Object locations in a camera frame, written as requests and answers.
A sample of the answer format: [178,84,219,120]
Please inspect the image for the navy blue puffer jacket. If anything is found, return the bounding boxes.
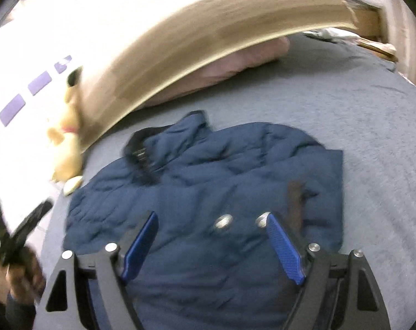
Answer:
[64,111,343,329]

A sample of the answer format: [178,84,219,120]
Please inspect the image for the left dark sleeve forearm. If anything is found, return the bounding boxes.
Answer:
[5,293,36,330]

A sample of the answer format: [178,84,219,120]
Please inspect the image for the pile of clothes and papers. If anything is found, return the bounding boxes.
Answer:
[304,0,398,62]

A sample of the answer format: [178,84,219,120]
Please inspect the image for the left hand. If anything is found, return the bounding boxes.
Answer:
[6,247,46,306]

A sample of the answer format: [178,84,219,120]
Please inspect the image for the yellow Pikachu plush toy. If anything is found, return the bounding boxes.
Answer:
[47,67,82,196]

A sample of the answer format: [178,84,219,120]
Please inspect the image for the grey bed sheet mattress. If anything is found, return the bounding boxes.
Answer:
[42,34,416,329]

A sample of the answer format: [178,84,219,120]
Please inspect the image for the white wardrobe with purple panels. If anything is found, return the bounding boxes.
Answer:
[0,0,78,255]

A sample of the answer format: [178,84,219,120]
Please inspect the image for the pink pillow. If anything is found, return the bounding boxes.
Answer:
[138,37,290,109]

